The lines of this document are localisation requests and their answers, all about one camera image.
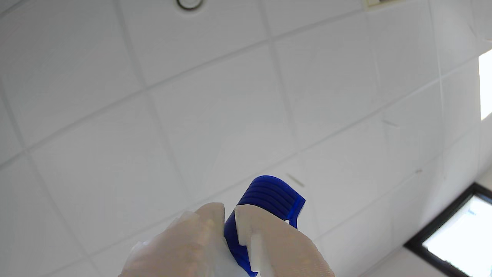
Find black framed window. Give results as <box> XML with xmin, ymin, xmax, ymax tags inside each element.
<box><xmin>404</xmin><ymin>182</ymin><xmax>492</xmax><ymax>277</ymax></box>

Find bright ceiling light panel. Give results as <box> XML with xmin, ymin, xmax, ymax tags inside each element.
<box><xmin>478</xmin><ymin>49</ymin><xmax>492</xmax><ymax>121</ymax></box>

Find round ceiling smoke detector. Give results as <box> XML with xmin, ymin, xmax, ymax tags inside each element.
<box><xmin>176</xmin><ymin>0</ymin><xmax>204</xmax><ymax>11</ymax></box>

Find blue and white marker pen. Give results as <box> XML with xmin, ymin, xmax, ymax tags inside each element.
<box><xmin>224</xmin><ymin>175</ymin><xmax>306</xmax><ymax>277</ymax></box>

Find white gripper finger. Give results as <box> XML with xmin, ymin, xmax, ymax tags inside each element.
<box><xmin>119</xmin><ymin>203</ymin><xmax>250</xmax><ymax>277</ymax></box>
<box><xmin>234</xmin><ymin>204</ymin><xmax>335</xmax><ymax>277</ymax></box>

